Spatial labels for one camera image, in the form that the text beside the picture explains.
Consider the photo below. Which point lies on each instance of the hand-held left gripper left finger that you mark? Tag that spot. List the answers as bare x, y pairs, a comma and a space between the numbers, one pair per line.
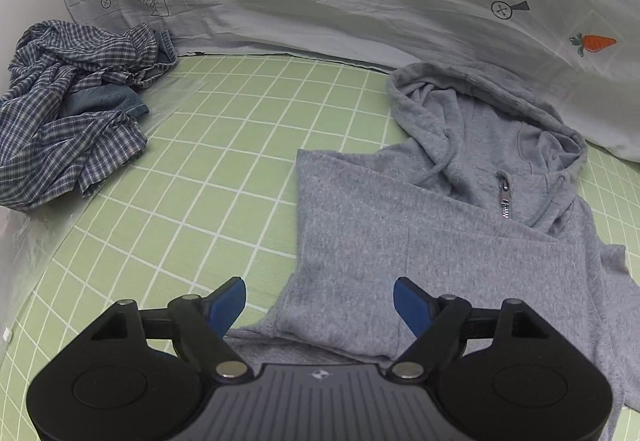
227, 307

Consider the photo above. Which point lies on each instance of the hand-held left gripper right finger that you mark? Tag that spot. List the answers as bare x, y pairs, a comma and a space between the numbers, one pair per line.
411, 308

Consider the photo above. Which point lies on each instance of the grey zip hoodie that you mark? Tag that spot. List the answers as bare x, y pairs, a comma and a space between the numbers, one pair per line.
375, 221

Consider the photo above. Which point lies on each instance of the green grid mat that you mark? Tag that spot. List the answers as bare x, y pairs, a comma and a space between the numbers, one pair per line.
225, 146

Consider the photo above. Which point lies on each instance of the clear plastic zip bag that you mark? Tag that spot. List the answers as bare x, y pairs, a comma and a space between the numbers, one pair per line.
20, 246

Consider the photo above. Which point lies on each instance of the blue plaid shirt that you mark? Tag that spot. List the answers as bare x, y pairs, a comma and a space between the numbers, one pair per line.
50, 146

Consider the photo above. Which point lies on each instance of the blue denim jeans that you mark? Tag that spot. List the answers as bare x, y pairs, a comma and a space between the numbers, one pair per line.
100, 98

